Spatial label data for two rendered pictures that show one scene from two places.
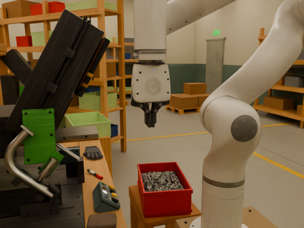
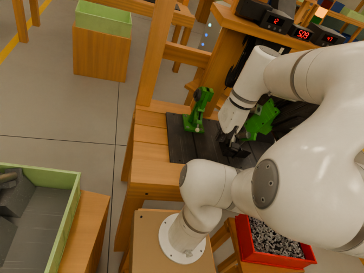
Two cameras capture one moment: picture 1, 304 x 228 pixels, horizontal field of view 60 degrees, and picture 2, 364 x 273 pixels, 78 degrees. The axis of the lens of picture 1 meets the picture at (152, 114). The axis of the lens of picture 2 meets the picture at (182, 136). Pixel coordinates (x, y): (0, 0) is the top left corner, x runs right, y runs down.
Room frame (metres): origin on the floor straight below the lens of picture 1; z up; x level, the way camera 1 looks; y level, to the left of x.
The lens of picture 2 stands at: (0.52, -0.61, 1.78)
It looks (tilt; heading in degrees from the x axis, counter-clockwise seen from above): 41 degrees down; 84
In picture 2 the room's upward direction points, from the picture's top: 23 degrees clockwise
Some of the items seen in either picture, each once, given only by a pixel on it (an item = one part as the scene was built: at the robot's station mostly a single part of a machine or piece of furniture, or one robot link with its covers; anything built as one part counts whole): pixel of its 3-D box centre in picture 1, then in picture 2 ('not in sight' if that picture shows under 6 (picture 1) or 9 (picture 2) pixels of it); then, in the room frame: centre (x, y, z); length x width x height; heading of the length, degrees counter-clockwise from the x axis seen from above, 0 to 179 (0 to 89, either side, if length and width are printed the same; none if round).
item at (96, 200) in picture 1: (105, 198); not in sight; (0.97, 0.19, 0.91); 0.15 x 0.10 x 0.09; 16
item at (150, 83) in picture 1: (150, 80); (234, 112); (0.71, 0.00, 1.41); 0.10 x 0.07 x 0.11; 106
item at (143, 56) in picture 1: (149, 56); (243, 96); (0.71, 0.01, 1.47); 0.09 x 0.08 x 0.03; 106
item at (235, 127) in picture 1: (229, 142); (203, 194); (0.69, -0.21, 1.24); 0.19 x 0.12 x 0.24; 5
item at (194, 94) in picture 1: (190, 97); not in sight; (7.47, -1.11, 0.37); 1.20 x 0.80 x 0.74; 117
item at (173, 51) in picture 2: not in sight; (256, 72); (0.96, 0.88, 1.23); 1.30 x 0.05 x 0.09; 16
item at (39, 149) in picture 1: (40, 133); (265, 119); (1.01, 0.44, 1.17); 0.13 x 0.12 x 0.20; 16
